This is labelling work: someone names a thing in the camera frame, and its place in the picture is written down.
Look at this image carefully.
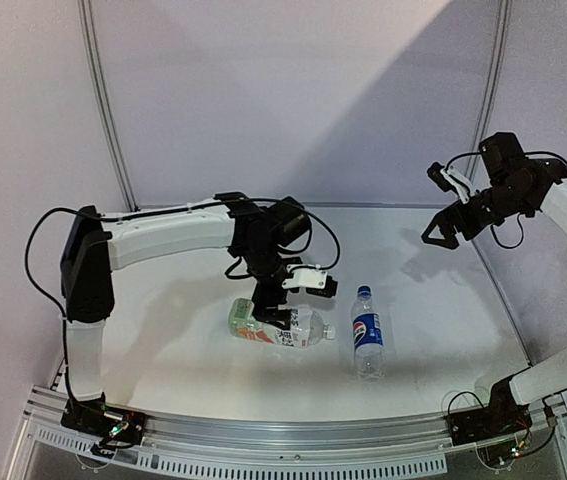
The left wall metal post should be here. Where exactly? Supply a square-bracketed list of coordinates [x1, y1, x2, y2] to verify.
[77, 0, 138, 211]

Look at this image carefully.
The clear tea bottle white label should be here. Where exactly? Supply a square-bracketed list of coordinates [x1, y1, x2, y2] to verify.
[228, 298, 329, 348]

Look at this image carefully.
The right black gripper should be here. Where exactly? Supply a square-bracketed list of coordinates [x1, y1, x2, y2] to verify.
[422, 180, 531, 249]

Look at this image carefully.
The right wall metal post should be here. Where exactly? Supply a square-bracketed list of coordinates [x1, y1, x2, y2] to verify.
[465, 0, 512, 179]

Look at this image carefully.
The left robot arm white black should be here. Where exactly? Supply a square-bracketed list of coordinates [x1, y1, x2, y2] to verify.
[60, 193, 311, 434]

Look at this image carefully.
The clear pepsi bottle blue label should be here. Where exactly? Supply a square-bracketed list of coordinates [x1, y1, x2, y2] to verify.
[351, 291, 384, 380]

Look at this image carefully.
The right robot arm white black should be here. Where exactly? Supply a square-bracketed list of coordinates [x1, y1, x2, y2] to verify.
[421, 132, 567, 436]

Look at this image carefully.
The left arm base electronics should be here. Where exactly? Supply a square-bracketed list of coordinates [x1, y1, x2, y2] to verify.
[61, 395, 148, 458]

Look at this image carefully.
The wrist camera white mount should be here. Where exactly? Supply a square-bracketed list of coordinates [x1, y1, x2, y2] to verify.
[282, 265, 338, 298]
[427, 162, 478, 204]

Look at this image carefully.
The wall metal post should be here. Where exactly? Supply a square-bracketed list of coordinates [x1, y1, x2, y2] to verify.
[77, 0, 138, 211]
[465, 0, 512, 179]

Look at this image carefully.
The blue pepsi bottle cap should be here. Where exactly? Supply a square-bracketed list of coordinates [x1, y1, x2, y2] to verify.
[357, 286, 371, 297]

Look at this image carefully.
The aluminium front rail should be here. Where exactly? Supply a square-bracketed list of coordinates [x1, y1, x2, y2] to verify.
[5, 387, 567, 479]

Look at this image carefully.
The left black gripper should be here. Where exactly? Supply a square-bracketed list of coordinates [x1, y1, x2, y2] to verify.
[240, 244, 302, 332]

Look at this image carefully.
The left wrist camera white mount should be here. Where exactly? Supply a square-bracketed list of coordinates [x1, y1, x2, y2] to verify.
[282, 265, 338, 298]

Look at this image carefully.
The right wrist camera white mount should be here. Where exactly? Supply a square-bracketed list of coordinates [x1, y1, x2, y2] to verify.
[427, 162, 478, 204]

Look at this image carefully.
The white bottle cap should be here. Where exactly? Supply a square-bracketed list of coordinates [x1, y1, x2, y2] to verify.
[323, 325, 335, 340]

